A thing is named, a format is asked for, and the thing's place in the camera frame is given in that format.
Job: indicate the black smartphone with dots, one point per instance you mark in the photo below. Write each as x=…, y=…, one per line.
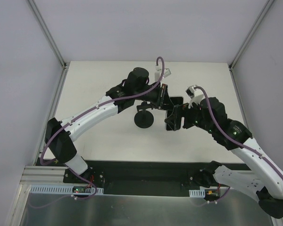
x=173, y=115

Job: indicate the aluminium rail profile front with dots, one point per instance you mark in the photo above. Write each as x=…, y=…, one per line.
x=46, y=175

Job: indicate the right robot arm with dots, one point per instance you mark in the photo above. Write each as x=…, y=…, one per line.
x=209, y=114

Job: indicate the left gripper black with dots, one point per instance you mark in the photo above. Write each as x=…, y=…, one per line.
x=162, y=96

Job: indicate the right aluminium frame post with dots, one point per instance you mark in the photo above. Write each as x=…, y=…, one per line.
x=256, y=25

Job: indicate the right white cable duct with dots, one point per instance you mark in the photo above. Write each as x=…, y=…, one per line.
x=197, y=193

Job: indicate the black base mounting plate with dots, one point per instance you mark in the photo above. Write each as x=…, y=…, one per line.
x=173, y=179

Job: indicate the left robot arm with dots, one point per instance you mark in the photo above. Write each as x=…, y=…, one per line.
x=61, y=135

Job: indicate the aluminium frame post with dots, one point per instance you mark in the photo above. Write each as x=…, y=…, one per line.
x=256, y=25
x=46, y=32

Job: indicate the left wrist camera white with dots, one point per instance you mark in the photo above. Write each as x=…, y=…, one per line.
x=158, y=72

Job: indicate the white cable duct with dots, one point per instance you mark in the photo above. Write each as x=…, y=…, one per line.
x=55, y=189
x=197, y=193

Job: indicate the left white cable duct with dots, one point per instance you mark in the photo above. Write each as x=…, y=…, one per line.
x=55, y=189

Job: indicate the left aluminium frame post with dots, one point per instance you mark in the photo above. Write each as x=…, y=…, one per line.
x=46, y=32

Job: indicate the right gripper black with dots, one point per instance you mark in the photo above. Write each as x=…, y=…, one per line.
x=179, y=117

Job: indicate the black phone stand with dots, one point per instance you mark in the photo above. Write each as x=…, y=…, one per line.
x=143, y=118

